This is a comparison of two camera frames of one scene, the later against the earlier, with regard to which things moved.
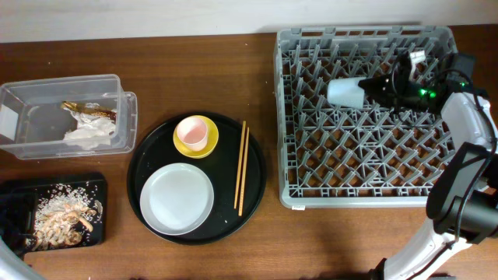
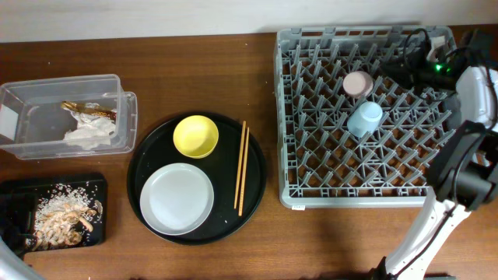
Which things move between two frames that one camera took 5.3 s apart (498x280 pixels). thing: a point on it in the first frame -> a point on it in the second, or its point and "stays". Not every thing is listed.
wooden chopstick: (240, 166) stays
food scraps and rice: (63, 218) stays
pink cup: (193, 132) -> (358, 84)
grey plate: (177, 199) stays
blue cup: (345, 92) -> (364, 120)
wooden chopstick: (243, 171) stays
